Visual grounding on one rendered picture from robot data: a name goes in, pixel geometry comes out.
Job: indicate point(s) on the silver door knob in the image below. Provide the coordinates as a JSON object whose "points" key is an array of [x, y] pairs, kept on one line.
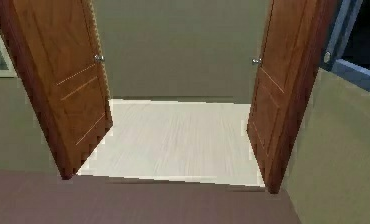
{"points": [[256, 61], [99, 58]]}

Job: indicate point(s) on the brown wooden room door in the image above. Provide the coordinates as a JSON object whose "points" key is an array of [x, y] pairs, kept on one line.
{"points": [[56, 66], [286, 83]]}

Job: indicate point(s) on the silver window knob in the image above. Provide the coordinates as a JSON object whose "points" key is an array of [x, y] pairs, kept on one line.
{"points": [[327, 57]]}

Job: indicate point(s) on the blue framed window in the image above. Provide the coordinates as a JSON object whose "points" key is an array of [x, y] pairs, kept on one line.
{"points": [[356, 43]]}

